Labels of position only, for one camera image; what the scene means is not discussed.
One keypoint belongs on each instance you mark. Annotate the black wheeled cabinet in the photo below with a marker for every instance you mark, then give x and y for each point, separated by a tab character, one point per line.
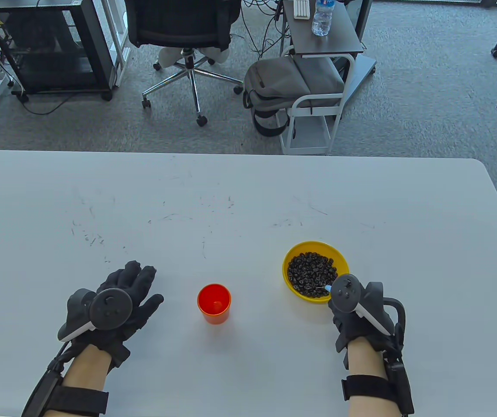
96	43

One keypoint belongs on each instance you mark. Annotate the beige fabric bundle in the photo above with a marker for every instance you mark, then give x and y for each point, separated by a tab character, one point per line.
168	55

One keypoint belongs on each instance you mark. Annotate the white side table dark top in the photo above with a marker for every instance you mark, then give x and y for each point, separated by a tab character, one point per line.
339	39

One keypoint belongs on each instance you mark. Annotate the person's left hand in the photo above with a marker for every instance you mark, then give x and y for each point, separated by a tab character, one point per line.
137	278

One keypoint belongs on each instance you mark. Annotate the clear water bottle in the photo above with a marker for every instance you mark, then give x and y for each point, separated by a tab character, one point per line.
321	21

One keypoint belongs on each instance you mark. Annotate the grey backpack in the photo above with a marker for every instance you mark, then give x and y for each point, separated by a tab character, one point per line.
274	82

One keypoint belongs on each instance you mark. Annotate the black tracking controller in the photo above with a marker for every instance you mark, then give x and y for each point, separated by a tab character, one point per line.
344	293
109	309

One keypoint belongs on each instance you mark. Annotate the person's right forearm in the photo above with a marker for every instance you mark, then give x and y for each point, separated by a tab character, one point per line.
363	358

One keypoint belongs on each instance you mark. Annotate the person's left forearm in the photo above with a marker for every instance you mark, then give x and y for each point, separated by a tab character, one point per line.
85	369

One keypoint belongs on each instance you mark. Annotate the white keyboard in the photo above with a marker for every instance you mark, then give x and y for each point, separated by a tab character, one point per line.
301	8

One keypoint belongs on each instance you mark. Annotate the white shelf frame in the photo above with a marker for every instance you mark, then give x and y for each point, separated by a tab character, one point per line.
120	43

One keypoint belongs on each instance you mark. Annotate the black mesh office chair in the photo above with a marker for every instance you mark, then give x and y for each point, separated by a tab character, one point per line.
179	21

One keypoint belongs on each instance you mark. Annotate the large heap of coffee beans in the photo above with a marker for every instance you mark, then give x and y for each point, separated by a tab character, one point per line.
311	271

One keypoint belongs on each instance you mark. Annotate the person's right hand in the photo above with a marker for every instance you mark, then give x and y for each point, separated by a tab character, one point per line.
352	325

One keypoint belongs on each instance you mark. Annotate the orange plastic cup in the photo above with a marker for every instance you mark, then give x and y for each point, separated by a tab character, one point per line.
213	315

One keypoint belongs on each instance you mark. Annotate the yellow plastic bowl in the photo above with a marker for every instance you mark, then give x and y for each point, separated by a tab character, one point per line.
294	252

